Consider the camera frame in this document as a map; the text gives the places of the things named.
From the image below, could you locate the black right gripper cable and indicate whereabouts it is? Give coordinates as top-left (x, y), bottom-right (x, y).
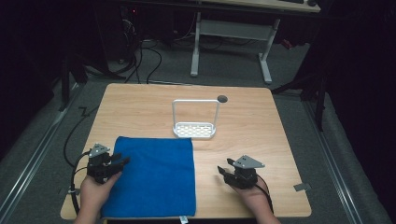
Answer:
top-left (255, 173), bottom-right (276, 215)

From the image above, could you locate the blue towel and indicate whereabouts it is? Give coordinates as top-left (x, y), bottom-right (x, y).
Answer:
top-left (100, 135), bottom-right (197, 218)

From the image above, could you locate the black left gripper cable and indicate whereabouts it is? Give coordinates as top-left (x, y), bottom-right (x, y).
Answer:
top-left (70, 150), bottom-right (92, 217)

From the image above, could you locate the metal floor rail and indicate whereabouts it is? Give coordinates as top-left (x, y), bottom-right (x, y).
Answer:
top-left (303, 99), bottom-right (365, 224)
top-left (0, 82), bottom-right (82, 222)

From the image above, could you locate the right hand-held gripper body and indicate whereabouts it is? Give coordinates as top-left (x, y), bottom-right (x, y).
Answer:
top-left (223, 154), bottom-right (266, 190)

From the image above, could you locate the grey tape piece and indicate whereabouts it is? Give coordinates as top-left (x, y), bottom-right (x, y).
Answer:
top-left (292, 182), bottom-right (313, 192)

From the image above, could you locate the black metal stand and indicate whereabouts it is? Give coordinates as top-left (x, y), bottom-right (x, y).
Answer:
top-left (271, 46), bottom-right (329, 133)
top-left (57, 52), bottom-right (90, 112)

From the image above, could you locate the person's right hand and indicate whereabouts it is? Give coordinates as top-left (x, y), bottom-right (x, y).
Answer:
top-left (231, 177), bottom-right (273, 219)

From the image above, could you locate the person's left hand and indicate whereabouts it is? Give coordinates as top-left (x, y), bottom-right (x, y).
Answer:
top-left (79, 171), bottom-right (123, 217)

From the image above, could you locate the black floor cable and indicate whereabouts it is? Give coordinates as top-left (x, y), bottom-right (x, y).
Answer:
top-left (63, 105), bottom-right (101, 169)

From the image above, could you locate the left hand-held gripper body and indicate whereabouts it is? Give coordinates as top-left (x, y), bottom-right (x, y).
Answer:
top-left (86, 143), bottom-right (116, 185)

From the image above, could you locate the white rack with handle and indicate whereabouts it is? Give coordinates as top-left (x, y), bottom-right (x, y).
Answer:
top-left (171, 98), bottom-right (220, 140)

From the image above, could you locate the black computer tower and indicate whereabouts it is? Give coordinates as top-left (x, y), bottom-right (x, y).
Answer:
top-left (101, 4), bottom-right (145, 64)

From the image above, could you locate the bundle of black floor cables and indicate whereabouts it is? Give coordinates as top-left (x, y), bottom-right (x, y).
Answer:
top-left (110, 38), bottom-right (163, 85)

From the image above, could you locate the white-legged wooden desk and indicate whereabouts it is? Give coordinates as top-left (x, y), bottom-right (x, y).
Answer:
top-left (189, 0), bottom-right (322, 86)

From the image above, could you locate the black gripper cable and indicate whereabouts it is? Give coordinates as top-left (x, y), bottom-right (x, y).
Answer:
top-left (70, 150), bottom-right (92, 217)
top-left (255, 173), bottom-right (276, 215)

